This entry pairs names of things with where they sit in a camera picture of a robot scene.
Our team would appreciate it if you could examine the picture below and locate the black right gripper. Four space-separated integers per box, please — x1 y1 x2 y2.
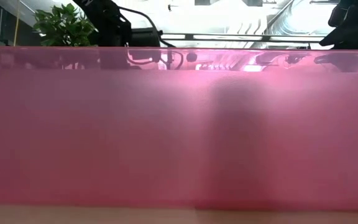
313 0 358 73

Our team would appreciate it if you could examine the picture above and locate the green leafy plant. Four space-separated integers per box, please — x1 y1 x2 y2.
32 2 99 48

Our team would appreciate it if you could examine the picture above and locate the silver ventilation duct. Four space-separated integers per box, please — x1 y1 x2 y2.
265 0 334 35

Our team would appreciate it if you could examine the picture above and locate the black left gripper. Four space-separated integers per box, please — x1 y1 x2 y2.
130 27 163 63

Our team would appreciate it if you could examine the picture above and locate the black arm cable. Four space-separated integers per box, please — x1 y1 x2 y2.
116 6 185 71

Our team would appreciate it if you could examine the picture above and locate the red translucent plastic basket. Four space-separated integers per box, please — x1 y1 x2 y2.
0 46 358 213

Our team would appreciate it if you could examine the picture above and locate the thin yellow rod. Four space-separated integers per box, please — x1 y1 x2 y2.
12 0 22 47

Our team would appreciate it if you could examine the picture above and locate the dark ceiling rail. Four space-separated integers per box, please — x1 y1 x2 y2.
160 32 326 44

